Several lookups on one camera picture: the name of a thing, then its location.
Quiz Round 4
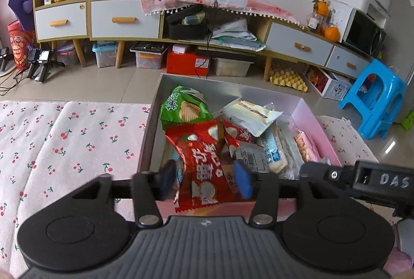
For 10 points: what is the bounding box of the red cardboard box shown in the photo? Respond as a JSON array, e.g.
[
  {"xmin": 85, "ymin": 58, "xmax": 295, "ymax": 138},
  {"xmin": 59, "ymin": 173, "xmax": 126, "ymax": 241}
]
[{"xmin": 166, "ymin": 49, "xmax": 210, "ymax": 78}]

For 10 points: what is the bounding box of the upper orange fruit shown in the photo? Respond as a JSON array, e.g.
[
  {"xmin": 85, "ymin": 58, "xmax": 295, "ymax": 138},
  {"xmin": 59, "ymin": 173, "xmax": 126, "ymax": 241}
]
[{"xmin": 312, "ymin": 0, "xmax": 329, "ymax": 17}]

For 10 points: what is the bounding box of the large red snack bag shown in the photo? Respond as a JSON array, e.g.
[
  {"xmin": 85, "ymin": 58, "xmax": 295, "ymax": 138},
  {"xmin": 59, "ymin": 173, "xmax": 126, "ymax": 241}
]
[{"xmin": 165, "ymin": 119, "xmax": 240, "ymax": 213}]

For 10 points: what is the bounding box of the blue plastic stool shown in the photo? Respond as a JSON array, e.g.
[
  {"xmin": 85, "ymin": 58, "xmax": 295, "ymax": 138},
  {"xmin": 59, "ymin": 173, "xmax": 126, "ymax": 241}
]
[{"xmin": 338, "ymin": 59, "xmax": 407, "ymax": 140}]

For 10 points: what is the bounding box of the lower orange fruit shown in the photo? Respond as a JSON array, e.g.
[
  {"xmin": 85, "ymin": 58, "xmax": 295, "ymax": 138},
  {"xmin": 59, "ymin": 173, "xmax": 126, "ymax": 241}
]
[{"xmin": 324, "ymin": 26, "xmax": 341, "ymax": 43}]

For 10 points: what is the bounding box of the clear storage bin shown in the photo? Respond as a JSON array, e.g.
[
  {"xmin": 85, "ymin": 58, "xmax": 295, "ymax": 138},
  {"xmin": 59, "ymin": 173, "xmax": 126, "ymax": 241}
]
[{"xmin": 92, "ymin": 41, "xmax": 118, "ymax": 68}]

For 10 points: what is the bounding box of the orange fruit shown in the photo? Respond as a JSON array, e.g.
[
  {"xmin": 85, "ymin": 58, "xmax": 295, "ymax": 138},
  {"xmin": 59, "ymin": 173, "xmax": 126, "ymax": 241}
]
[
  {"xmin": 324, "ymin": 26, "xmax": 341, "ymax": 43},
  {"xmin": 312, "ymin": 0, "xmax": 329, "ymax": 17}
]

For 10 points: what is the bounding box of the long white bread pack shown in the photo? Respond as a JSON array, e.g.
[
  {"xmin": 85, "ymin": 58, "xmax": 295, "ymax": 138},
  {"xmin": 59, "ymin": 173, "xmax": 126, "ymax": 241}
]
[{"xmin": 277, "ymin": 122, "xmax": 304, "ymax": 180}]

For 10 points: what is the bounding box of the black box on shelf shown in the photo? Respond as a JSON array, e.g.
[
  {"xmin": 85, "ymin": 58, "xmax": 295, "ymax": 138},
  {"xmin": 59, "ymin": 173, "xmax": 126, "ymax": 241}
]
[{"xmin": 165, "ymin": 4, "xmax": 208, "ymax": 40}]

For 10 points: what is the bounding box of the green cracker bag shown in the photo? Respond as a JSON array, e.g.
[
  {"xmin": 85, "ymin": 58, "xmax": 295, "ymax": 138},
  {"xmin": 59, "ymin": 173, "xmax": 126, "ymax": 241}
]
[{"xmin": 159, "ymin": 86, "xmax": 213, "ymax": 130}]

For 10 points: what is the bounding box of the cherry print tablecloth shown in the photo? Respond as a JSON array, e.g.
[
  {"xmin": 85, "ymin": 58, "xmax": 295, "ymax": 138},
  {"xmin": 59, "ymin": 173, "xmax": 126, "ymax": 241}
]
[{"xmin": 0, "ymin": 100, "xmax": 379, "ymax": 278}]

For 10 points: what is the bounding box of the pink cloth on cabinet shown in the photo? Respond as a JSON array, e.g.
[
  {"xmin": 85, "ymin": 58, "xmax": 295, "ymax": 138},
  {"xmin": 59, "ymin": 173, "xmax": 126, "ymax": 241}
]
[{"xmin": 141, "ymin": 0, "xmax": 305, "ymax": 29}]

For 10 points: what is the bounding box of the red white snack packet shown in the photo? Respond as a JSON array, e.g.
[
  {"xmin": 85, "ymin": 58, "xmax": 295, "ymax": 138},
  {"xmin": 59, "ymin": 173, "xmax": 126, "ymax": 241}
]
[{"xmin": 221, "ymin": 119, "xmax": 255, "ymax": 158}]

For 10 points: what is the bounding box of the purple round object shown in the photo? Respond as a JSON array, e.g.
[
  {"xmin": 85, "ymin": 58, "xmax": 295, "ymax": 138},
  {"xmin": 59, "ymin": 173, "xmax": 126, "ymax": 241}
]
[{"xmin": 9, "ymin": 0, "xmax": 34, "ymax": 31}]

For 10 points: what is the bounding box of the cream snack packet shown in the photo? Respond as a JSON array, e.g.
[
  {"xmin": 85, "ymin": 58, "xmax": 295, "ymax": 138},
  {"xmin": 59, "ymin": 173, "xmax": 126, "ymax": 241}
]
[{"xmin": 218, "ymin": 98, "xmax": 283, "ymax": 138}]

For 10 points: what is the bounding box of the black microwave oven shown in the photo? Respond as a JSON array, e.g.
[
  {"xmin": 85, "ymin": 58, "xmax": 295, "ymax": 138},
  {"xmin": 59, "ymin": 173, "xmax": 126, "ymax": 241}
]
[{"xmin": 342, "ymin": 8, "xmax": 387, "ymax": 58}]

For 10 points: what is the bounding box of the yellow egg tray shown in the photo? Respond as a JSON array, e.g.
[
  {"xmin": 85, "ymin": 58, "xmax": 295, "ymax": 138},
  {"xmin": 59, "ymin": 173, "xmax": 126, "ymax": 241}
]
[{"xmin": 269, "ymin": 67, "xmax": 309, "ymax": 93}]

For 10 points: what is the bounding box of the orange snack packet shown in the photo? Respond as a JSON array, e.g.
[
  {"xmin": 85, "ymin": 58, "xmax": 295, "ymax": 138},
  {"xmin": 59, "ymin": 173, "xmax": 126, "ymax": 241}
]
[{"xmin": 234, "ymin": 142, "xmax": 270, "ymax": 172}]

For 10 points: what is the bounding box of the pink cardboard box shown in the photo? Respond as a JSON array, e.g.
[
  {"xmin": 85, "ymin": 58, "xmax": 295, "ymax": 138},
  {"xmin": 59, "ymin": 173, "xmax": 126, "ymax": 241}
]
[{"xmin": 131, "ymin": 74, "xmax": 340, "ymax": 227}]

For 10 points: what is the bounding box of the wooden white drawer cabinet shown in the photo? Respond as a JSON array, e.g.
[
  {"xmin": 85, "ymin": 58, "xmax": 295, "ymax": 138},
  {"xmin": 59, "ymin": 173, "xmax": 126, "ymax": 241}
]
[{"xmin": 33, "ymin": 0, "xmax": 368, "ymax": 79}]

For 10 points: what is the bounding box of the pink wafer packet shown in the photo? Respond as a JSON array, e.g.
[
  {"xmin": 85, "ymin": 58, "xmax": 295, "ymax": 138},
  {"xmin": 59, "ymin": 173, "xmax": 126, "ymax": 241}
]
[{"xmin": 294, "ymin": 130, "xmax": 321, "ymax": 162}]

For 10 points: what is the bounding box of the small white bread pack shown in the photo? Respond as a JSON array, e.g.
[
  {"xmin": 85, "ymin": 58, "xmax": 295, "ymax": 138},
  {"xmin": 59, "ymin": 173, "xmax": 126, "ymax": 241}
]
[{"xmin": 258, "ymin": 125, "xmax": 288, "ymax": 173}]

